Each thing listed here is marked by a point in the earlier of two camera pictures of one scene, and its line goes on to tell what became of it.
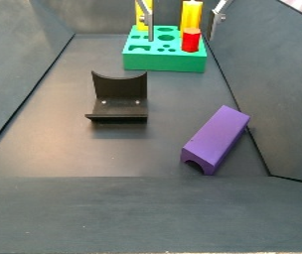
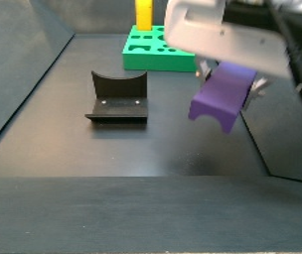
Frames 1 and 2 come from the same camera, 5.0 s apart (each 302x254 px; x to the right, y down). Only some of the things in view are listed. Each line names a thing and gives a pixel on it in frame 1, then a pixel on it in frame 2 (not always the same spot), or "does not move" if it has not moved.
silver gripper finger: x=218 y=16 -> x=256 y=91
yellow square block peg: x=139 y=23 does not move
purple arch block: x=211 y=144 -> x=223 y=93
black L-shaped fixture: x=120 y=100 does not move
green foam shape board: x=162 y=54 does not move
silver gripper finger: x=144 y=6 -> x=205 y=71
